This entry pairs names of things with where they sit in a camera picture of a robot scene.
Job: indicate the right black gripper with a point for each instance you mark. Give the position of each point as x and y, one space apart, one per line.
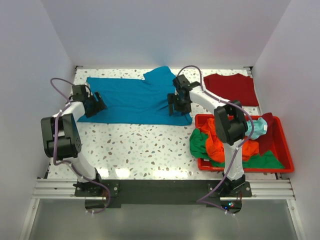
172 98

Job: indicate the blue t shirt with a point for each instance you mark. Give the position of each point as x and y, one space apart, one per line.
137 101

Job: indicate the red plastic bin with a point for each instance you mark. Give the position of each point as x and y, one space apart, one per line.
279 148

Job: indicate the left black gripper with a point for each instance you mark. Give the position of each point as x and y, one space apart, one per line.
101 106

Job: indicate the folded dark red t shirt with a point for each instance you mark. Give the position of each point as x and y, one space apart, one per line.
233 87

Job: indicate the green t shirt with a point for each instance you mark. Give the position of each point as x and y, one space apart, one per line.
197 147

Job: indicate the aluminium frame rail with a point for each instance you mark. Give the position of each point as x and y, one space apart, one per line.
260 189

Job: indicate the dark red crumpled shirt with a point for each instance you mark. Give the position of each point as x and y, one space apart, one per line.
265 141

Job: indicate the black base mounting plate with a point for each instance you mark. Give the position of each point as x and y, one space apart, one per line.
116 193

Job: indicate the orange t shirt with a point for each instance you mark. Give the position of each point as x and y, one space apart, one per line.
215 148

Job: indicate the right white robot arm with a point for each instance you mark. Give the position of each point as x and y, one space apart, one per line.
230 126

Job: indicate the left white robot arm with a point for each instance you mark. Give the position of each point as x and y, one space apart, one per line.
62 141

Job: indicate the light teal t shirt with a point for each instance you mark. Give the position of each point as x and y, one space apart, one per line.
257 129

